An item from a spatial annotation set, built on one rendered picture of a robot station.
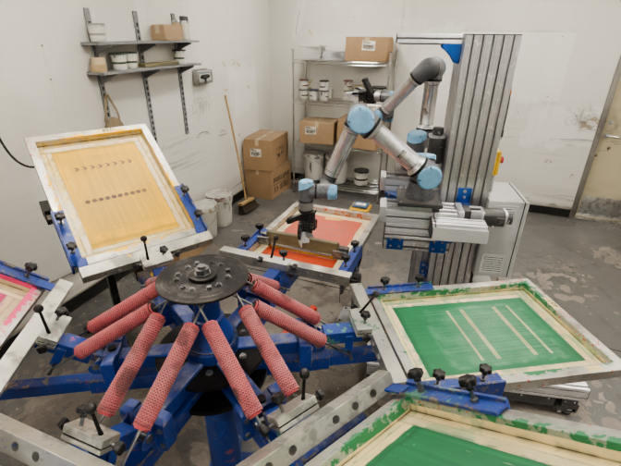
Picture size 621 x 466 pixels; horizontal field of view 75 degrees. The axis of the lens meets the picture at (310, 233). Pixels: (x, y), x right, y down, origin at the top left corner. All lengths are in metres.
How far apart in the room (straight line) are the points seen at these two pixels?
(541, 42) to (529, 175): 1.49
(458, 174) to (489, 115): 0.33
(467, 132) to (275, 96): 4.16
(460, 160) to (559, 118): 3.35
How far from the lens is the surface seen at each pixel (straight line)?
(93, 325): 1.62
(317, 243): 2.12
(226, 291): 1.29
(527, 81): 5.49
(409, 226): 2.22
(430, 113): 2.70
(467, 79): 2.25
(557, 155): 5.69
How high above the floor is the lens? 2.03
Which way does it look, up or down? 26 degrees down
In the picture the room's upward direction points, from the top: 1 degrees clockwise
